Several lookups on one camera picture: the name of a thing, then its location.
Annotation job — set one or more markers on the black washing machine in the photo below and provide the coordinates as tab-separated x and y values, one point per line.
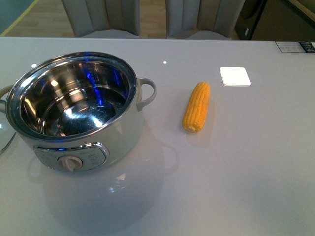
249	18

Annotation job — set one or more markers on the black white table label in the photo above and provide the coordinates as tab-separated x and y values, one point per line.
295	47

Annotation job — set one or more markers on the white electric cooking pot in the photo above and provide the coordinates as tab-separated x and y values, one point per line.
78	111

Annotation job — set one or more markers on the yellow corn cob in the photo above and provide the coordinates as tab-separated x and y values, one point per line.
196	111

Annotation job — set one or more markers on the left beige upholstered chair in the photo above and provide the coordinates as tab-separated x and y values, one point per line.
113	19

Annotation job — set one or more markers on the glass pot lid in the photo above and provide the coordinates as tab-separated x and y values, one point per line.
7	135

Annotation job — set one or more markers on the right beige upholstered chair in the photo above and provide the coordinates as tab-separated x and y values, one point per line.
202	19

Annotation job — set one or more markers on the brown velvet sofa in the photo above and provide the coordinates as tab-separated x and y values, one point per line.
279	21

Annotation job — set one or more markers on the beige upholstered chair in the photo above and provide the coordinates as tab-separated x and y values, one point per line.
113	19
202	19

